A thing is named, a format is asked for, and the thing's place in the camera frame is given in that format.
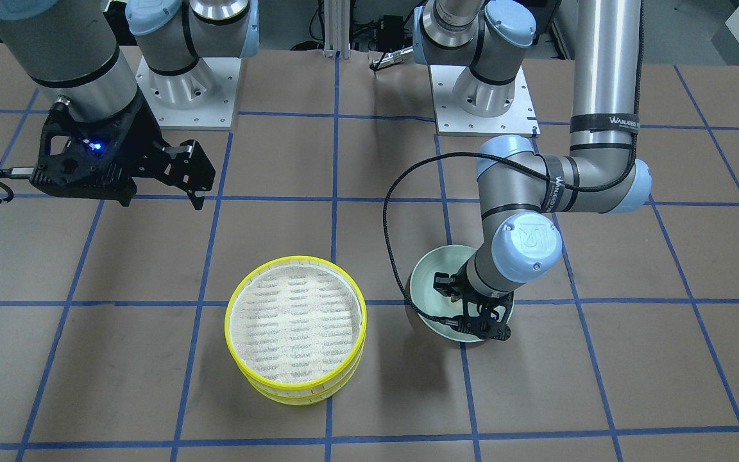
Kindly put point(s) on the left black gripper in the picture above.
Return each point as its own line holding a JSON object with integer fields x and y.
{"x": 460, "y": 288}

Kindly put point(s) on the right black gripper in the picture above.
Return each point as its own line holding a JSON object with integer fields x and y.
{"x": 140, "y": 142}

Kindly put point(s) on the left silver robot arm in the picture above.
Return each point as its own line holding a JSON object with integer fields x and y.
{"x": 518, "y": 188}

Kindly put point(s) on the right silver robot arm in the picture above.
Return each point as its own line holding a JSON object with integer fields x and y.
{"x": 69, "y": 48}

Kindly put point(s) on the light green plate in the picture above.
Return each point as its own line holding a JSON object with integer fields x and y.
{"x": 450, "y": 306}

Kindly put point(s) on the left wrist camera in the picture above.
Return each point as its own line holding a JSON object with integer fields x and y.
{"x": 482, "y": 316}

